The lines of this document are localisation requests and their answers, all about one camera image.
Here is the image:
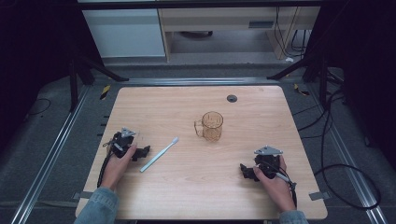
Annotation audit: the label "right hand-held gripper black cable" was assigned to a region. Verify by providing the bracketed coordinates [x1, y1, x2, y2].
[265, 161, 299, 209]

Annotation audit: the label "white cabinet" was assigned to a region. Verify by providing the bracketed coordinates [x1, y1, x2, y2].
[81, 7, 166, 59]

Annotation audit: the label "black hanging desk cables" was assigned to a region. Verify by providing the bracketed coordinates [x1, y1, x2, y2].
[273, 6, 308, 59]

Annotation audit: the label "dark curtain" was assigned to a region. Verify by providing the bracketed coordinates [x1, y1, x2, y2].
[0, 0, 105, 152]
[306, 0, 396, 173]

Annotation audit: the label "thick black floor cable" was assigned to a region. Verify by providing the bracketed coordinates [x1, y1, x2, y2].
[291, 88, 383, 210]

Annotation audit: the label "grey tape piece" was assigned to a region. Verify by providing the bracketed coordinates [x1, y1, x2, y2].
[72, 190, 94, 201]
[308, 190, 332, 202]

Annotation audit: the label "left hand-held gripper black cable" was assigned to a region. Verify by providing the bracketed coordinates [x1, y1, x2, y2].
[96, 140, 115, 189]

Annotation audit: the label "person's right hand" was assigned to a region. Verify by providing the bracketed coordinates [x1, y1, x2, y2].
[252, 154, 297, 215]

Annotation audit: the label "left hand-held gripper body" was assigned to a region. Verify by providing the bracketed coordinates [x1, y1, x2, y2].
[110, 126, 138, 159]

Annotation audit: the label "hand-held gripper black cable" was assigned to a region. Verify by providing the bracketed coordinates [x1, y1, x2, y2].
[265, 161, 299, 209]
[96, 140, 115, 189]

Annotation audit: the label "aluminium floor rail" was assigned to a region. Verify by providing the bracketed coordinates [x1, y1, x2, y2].
[9, 84, 92, 224]
[119, 77, 282, 87]
[306, 83, 390, 224]

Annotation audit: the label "amber transparent cup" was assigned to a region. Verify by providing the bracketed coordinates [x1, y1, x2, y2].
[193, 110, 225, 143]

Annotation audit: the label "yellow black tape strip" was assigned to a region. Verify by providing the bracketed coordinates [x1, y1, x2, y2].
[99, 84, 112, 101]
[292, 82, 311, 97]

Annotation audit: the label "thin black floor cable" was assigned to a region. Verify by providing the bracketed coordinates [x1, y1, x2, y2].
[22, 97, 52, 123]

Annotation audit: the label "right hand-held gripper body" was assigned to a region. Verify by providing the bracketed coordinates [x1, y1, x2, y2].
[253, 145, 284, 180]

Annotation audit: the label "person's left hand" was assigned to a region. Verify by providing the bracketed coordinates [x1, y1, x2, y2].
[100, 143, 138, 191]

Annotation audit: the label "black metal stand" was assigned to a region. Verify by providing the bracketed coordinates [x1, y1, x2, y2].
[68, 46, 131, 113]
[266, 52, 346, 109]

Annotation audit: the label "light blue toothbrush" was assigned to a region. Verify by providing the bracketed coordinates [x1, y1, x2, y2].
[138, 136, 180, 174]

